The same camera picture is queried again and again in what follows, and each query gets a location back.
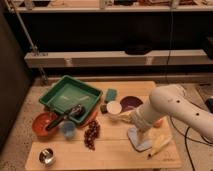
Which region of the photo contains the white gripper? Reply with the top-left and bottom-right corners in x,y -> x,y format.
108,111 -> 132,124

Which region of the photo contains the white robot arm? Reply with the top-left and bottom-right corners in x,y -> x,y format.
108,84 -> 213,141

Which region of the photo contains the purple bowl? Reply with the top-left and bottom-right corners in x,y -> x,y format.
120,96 -> 143,112

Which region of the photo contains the red bowl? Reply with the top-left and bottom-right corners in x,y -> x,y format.
32,112 -> 58,137

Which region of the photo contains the small metal bowl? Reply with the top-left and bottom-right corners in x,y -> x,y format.
39,148 -> 55,166

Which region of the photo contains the white cup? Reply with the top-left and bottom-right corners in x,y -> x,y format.
106,101 -> 122,115

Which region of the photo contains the small dark cube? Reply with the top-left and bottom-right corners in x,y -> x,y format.
100,105 -> 108,114

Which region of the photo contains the orange fruit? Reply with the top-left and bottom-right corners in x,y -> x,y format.
153,118 -> 164,128

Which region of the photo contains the grey blue cloth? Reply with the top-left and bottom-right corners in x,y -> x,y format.
127,127 -> 152,152

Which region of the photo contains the orange carrot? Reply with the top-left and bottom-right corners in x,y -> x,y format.
79,110 -> 98,128

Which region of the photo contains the bunch of dark grapes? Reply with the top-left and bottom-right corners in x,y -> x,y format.
84,120 -> 100,150

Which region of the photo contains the yellow banana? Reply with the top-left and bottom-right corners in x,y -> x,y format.
148,135 -> 172,158

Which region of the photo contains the blue plastic cup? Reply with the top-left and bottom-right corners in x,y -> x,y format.
60,121 -> 76,139

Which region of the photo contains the green plastic tray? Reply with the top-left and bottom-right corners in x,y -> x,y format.
39,75 -> 102,125

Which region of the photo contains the black object on shelf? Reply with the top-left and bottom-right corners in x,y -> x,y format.
124,39 -> 152,55

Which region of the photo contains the lower white shelf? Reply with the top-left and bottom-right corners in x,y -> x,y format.
25,49 -> 213,68

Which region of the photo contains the white shelf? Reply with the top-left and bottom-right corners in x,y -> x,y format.
5,0 -> 213,13
25,49 -> 213,68

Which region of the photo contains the metal diagonal shelf brace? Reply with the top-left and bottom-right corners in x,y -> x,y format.
6,0 -> 48,85

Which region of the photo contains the upper white shelf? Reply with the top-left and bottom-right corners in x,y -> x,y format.
5,0 -> 213,13

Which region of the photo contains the black handled ladle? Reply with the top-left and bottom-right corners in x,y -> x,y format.
46,104 -> 85,131

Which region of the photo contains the black cable on floor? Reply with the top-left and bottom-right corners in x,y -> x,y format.
169,99 -> 213,171

